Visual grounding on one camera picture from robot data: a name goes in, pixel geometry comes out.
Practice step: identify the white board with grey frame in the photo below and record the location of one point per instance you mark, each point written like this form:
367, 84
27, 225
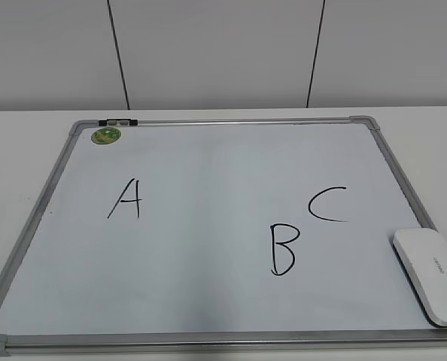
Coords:
217, 235

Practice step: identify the white board eraser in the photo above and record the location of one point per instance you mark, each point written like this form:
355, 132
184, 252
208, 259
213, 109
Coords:
423, 253

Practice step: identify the black and grey marker clip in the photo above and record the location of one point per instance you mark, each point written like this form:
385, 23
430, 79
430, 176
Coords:
118, 122

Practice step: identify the round green magnet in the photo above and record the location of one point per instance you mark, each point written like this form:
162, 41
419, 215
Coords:
105, 136

